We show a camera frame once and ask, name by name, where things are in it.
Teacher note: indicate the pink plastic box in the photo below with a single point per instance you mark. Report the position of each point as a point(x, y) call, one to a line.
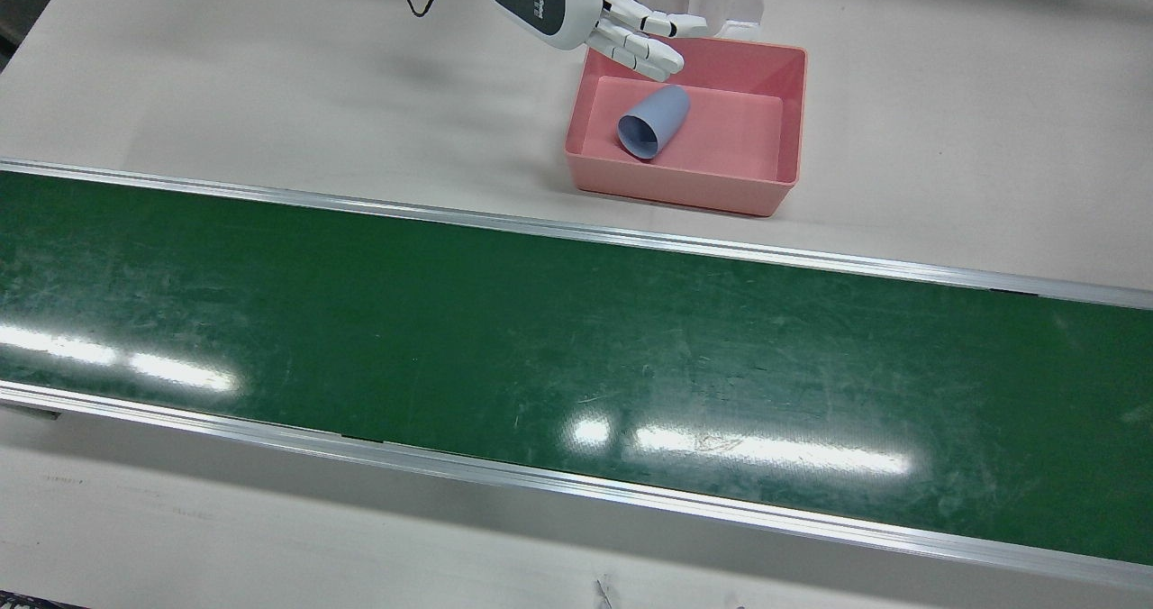
point(721, 186)

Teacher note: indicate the green conveyor belt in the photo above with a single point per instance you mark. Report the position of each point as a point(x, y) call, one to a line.
point(540, 357)

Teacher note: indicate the light blue plastic cup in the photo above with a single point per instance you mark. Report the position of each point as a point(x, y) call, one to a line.
point(658, 118)

